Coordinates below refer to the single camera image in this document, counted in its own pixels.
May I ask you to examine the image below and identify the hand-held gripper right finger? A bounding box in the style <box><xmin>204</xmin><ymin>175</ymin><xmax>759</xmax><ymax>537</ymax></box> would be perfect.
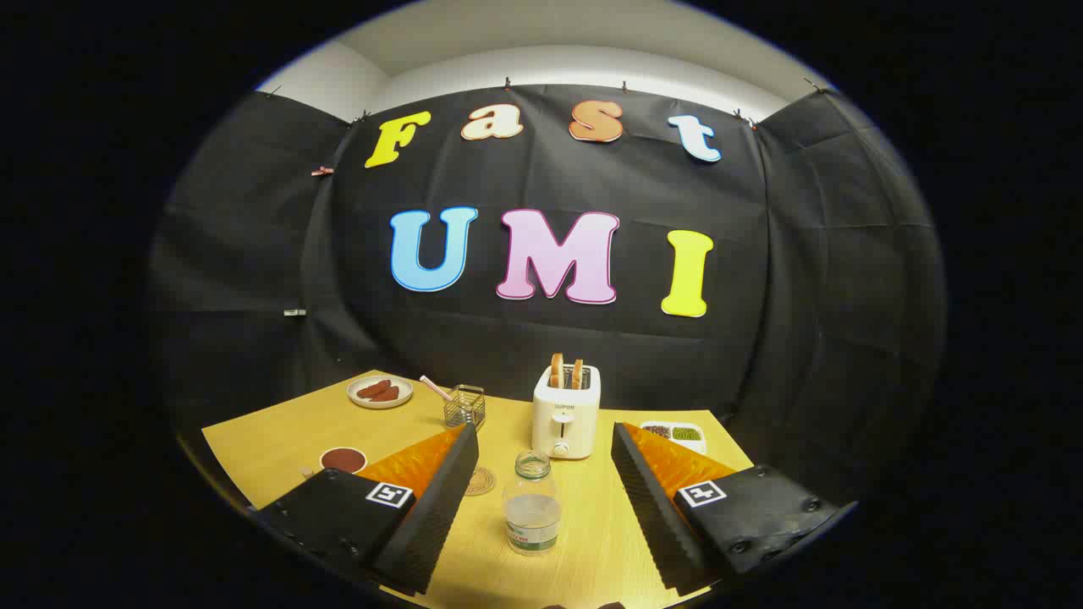
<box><xmin>611</xmin><ymin>421</ymin><xmax>843</xmax><ymax>597</ymax></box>

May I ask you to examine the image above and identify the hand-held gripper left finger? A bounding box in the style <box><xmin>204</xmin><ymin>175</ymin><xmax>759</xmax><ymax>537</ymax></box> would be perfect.
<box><xmin>252</xmin><ymin>423</ymin><xmax>481</xmax><ymax>595</ymax></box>

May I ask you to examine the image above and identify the clear plastic juice bottle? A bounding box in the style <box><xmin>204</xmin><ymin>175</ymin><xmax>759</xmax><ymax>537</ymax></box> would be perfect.
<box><xmin>502</xmin><ymin>451</ymin><xmax>562</xmax><ymax>557</ymax></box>

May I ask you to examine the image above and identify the cream cup with wooden handle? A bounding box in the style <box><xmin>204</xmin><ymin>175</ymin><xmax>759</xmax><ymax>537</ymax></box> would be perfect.
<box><xmin>300</xmin><ymin>446</ymin><xmax>369</xmax><ymax>480</ymax></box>

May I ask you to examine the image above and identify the white divided bean dish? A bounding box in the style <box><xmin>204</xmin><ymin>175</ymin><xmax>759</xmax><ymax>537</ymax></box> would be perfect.
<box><xmin>640</xmin><ymin>421</ymin><xmax>707</xmax><ymax>455</ymax></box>

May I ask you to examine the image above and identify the white toaster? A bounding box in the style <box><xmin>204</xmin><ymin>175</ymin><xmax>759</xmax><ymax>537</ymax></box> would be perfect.
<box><xmin>532</xmin><ymin>364</ymin><xmax>602</xmax><ymax>460</ymax></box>

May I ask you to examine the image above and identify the white round plate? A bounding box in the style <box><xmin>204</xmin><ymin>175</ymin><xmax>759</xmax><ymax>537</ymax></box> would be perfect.
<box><xmin>347</xmin><ymin>375</ymin><xmax>415</xmax><ymax>410</ymax></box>

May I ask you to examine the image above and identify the wooden table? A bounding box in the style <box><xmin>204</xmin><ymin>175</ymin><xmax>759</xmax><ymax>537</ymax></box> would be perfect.
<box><xmin>201</xmin><ymin>370</ymin><xmax>754</xmax><ymax>609</ymax></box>

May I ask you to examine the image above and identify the black backdrop cloth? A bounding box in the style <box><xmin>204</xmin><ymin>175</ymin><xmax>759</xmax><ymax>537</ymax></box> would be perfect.
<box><xmin>148</xmin><ymin>83</ymin><xmax>947</xmax><ymax>508</ymax></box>

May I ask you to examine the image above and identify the wire mesh holder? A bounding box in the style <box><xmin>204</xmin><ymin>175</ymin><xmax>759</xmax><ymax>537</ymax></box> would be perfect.
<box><xmin>443</xmin><ymin>384</ymin><xmax>487</xmax><ymax>430</ymax></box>

